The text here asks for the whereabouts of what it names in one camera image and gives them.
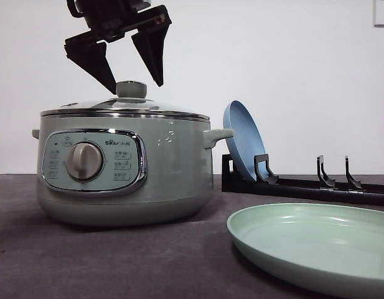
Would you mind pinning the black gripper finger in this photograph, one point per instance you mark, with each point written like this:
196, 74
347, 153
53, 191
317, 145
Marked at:
85, 50
150, 45

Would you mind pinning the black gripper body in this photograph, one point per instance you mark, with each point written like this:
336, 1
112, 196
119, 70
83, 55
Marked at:
113, 19

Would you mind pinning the glass steamer lid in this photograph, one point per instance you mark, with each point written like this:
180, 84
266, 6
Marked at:
131, 101

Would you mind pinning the green plate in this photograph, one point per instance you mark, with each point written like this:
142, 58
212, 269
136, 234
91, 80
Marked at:
332, 247

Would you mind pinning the green electric steamer pot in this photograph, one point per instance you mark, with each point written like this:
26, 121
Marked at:
125, 170

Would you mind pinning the blue plate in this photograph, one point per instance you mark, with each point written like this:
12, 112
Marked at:
247, 142

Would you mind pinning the black plate rack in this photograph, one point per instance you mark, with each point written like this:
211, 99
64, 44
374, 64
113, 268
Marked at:
324, 188

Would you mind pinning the white wall socket right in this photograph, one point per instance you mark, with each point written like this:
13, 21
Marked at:
379, 13

